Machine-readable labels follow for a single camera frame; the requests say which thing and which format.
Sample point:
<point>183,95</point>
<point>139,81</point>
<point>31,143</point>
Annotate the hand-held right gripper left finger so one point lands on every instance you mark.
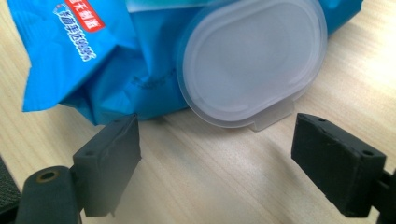
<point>106,168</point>

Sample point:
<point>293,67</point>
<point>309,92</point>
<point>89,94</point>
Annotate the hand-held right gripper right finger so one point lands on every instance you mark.
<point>339,168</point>

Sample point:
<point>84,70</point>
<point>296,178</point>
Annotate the blue wet wipes pack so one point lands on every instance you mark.
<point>93,77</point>

